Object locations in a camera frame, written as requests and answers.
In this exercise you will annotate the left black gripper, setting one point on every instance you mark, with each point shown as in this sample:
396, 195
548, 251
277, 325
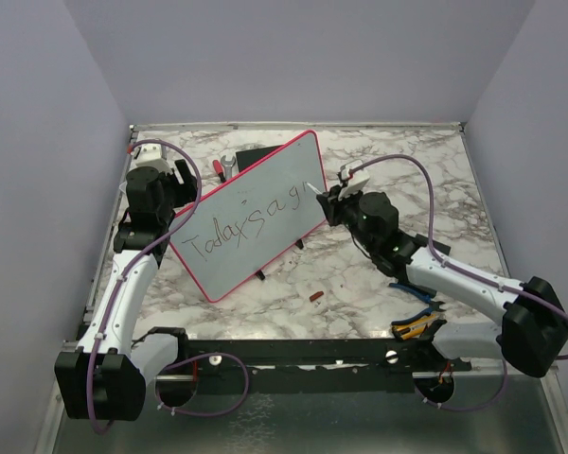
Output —
187, 192

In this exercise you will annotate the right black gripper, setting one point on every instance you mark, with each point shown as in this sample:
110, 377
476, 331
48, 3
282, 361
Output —
332, 204

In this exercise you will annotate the whiteboard marker pen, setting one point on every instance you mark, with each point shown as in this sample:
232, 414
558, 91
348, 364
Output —
312, 188

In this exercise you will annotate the pink framed whiteboard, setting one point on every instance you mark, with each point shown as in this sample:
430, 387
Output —
244, 224

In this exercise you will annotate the red marker cap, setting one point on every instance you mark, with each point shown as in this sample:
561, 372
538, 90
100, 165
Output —
315, 296

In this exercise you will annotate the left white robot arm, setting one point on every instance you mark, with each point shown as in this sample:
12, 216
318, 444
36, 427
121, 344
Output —
106, 376

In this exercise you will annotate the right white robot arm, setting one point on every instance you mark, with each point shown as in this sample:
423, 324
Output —
525, 323

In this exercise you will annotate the silver wrench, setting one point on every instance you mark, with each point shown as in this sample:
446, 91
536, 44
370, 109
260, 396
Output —
228, 163

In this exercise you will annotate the black box rear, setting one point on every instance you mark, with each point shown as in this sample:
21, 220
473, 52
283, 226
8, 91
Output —
248, 157

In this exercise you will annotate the yellow utility knife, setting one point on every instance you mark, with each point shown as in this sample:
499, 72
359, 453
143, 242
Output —
411, 330

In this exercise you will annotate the red handled screwdriver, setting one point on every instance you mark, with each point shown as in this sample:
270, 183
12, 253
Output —
218, 168

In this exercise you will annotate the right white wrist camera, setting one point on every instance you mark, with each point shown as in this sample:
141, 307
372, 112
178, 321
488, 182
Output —
352, 180

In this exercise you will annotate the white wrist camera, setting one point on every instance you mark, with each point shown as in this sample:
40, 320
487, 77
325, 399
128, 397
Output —
352, 180
151, 155

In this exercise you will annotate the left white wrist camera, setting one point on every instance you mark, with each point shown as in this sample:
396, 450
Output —
151, 155

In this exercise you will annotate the blue handled pliers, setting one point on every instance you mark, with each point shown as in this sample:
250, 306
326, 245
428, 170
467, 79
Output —
432, 306

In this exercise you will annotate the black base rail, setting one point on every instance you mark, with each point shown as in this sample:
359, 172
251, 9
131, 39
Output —
301, 366

